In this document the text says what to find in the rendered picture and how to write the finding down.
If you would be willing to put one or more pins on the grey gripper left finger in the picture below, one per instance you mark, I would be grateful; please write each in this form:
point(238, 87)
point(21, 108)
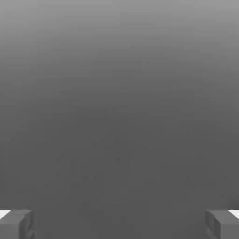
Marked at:
point(15, 225)

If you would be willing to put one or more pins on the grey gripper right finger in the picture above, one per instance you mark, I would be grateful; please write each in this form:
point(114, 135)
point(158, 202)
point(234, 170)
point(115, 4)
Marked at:
point(224, 226)

